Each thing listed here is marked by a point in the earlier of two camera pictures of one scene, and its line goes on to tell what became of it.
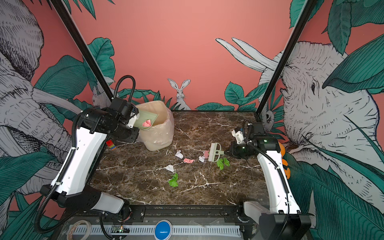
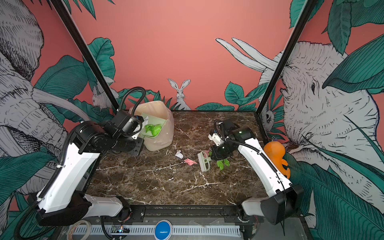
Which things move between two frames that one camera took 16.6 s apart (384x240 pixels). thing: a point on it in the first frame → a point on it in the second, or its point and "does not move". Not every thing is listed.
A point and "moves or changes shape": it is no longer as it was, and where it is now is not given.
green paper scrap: x=220 y=163 does not move
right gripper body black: x=243 y=151 → x=223 y=151
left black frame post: x=82 y=47 does not move
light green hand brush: x=213 y=152 moves or changes shape
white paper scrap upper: x=179 y=154 does not move
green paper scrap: x=227 y=162 does not move
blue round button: x=163 y=229 does not move
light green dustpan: x=142 y=117 → x=152 y=120
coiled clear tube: x=71 y=228 does not move
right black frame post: x=306 y=11 does not move
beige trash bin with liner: x=161 y=135 does not move
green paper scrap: x=174 y=182 → x=155 y=129
